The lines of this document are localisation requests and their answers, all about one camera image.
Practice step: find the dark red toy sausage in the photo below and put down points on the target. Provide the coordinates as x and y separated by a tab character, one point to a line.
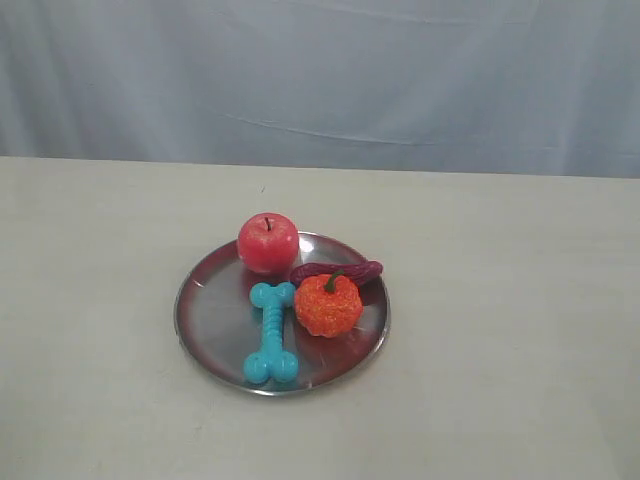
360	274

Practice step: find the teal toy bone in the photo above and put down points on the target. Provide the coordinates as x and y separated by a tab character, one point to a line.
271	361

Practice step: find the light blue backdrop cloth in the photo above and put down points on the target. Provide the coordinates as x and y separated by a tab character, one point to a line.
531	87

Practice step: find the round stainless steel plate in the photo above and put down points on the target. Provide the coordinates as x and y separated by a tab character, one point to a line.
219	327

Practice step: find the red apple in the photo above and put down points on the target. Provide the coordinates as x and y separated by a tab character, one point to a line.
268	243

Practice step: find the orange toy pumpkin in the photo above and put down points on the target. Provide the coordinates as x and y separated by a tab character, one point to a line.
328	305

